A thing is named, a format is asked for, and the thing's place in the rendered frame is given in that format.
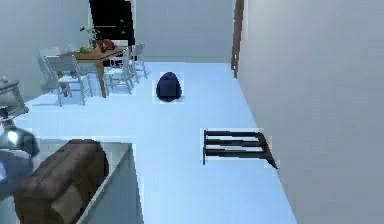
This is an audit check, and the dark blue beanbag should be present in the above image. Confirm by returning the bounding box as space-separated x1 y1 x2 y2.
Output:
155 71 183 103

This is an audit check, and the black slatted shoe rack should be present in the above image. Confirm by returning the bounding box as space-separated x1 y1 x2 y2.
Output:
202 129 279 170

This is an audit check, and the brown wooden door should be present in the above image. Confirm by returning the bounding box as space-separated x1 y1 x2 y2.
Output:
230 0 245 80

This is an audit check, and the wooden dining table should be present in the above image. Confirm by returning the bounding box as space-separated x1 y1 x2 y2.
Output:
59 46 126 99

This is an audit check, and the red and orange fruit bowl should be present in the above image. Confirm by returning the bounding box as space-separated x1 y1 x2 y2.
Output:
93 38 116 53

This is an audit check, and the black doorway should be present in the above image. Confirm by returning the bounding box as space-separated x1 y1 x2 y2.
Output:
88 0 136 47

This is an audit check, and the green house plant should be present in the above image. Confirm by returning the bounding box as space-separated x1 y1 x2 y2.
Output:
79 25 102 51

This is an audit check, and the brown leather sofa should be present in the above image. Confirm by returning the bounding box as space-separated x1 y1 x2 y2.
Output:
13 138 110 224

